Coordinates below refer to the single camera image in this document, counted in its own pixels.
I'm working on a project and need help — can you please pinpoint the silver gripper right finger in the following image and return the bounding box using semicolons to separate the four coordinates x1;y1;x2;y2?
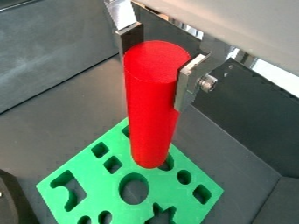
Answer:
174;43;231;112

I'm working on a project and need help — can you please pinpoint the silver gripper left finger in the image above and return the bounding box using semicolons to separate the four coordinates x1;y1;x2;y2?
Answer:
104;0;144;57

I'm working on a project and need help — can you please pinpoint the red cylinder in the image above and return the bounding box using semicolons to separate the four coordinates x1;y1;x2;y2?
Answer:
123;40;191;168

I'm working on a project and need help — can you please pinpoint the black object at corner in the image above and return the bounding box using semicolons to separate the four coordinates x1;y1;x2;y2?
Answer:
0;169;40;224

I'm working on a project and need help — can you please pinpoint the green shape sorter board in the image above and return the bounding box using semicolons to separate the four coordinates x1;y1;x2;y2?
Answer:
36;121;223;224

